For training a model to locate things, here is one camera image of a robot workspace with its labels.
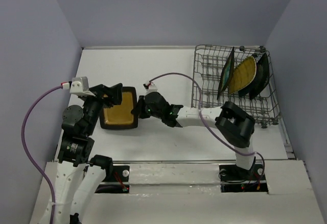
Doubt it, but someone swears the black plate with yellow centre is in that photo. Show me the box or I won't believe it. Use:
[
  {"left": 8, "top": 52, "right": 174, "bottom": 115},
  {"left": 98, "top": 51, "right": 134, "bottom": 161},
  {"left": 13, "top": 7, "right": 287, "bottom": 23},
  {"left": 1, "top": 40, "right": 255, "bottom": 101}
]
[{"left": 100, "top": 86, "right": 138, "bottom": 130}]

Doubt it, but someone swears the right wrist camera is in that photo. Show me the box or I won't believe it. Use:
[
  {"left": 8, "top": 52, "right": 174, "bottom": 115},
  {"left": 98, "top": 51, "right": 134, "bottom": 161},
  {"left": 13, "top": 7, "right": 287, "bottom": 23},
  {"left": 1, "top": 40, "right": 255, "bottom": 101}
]
[{"left": 143, "top": 81, "right": 158, "bottom": 94}]

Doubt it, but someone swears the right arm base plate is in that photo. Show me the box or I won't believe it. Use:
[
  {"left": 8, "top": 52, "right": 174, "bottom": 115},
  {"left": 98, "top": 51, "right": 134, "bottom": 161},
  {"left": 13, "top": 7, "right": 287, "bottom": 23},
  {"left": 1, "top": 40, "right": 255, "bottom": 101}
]
[{"left": 218, "top": 164, "right": 268, "bottom": 193}]

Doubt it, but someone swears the black floral square plate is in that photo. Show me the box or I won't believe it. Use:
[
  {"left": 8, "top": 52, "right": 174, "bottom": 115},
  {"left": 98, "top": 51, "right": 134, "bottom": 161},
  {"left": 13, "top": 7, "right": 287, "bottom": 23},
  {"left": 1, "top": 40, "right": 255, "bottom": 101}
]
[{"left": 249, "top": 53, "right": 270, "bottom": 100}]

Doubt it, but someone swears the green yellow woven-pattern plate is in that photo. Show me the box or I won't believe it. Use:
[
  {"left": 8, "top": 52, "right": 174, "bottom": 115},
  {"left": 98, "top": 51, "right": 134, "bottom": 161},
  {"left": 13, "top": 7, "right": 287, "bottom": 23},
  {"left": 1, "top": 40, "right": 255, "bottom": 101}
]
[{"left": 228, "top": 56, "right": 257, "bottom": 94}]

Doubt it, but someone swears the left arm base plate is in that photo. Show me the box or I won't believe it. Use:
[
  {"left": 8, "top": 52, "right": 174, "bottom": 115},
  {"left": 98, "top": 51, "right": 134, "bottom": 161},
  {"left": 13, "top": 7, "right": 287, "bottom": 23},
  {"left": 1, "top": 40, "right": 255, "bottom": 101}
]
[{"left": 95, "top": 165, "right": 130, "bottom": 194}]

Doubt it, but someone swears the black plate with green centre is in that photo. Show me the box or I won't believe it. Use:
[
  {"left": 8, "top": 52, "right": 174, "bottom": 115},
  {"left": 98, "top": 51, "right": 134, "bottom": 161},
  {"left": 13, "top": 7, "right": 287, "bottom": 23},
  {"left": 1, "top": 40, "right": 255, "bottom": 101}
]
[{"left": 217, "top": 47, "right": 235, "bottom": 99}]

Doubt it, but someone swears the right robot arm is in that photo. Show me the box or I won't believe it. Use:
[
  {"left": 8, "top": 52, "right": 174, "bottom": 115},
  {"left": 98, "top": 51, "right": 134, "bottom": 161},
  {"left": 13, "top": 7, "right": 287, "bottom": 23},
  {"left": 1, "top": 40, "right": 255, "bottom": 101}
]
[{"left": 131, "top": 92, "right": 255, "bottom": 179}]

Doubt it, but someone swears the grey wire dish rack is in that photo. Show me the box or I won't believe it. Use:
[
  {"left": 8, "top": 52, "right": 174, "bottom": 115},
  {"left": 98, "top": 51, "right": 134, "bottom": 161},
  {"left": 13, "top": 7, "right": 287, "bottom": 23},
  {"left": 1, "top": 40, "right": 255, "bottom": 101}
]
[{"left": 192, "top": 45, "right": 281, "bottom": 129}]

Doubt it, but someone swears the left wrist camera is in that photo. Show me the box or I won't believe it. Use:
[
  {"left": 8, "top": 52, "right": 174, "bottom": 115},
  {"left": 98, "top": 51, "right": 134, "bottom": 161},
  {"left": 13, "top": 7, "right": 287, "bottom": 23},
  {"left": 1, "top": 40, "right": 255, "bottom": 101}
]
[{"left": 69, "top": 77, "right": 92, "bottom": 96}]

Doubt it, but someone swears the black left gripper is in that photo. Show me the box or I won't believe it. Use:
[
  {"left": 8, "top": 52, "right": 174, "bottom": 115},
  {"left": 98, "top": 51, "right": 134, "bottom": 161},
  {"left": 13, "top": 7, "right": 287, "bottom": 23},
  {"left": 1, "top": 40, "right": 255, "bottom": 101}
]
[{"left": 82, "top": 82, "right": 124, "bottom": 134}]

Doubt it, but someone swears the dark teal square plate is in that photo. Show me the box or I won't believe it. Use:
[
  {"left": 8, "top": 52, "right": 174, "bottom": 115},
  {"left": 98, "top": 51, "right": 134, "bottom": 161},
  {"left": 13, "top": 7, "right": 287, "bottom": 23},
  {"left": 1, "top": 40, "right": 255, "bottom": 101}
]
[{"left": 238, "top": 82, "right": 255, "bottom": 97}]

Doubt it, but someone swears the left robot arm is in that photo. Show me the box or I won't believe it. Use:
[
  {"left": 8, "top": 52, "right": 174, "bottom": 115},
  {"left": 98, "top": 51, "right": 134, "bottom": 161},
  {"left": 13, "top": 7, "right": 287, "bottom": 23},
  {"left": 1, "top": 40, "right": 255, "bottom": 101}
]
[{"left": 39, "top": 81, "right": 123, "bottom": 223}]

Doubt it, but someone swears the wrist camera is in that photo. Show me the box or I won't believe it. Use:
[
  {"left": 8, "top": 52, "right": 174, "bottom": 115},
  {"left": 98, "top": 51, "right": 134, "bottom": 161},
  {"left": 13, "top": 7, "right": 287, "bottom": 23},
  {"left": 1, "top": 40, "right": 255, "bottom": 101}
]
[
  {"left": 69, "top": 77, "right": 92, "bottom": 96},
  {"left": 143, "top": 81, "right": 158, "bottom": 94}
]

